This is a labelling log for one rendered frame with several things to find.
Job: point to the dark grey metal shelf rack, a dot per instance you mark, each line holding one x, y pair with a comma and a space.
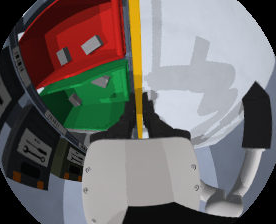
30, 90

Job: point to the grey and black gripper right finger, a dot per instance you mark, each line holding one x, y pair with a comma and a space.
155, 126

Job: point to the yellow bar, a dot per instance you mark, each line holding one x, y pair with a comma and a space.
135, 28

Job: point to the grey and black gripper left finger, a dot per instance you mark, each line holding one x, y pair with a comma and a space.
123, 128

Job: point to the red bin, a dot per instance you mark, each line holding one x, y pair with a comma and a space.
70, 23

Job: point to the grey open bin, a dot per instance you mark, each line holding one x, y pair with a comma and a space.
83, 137

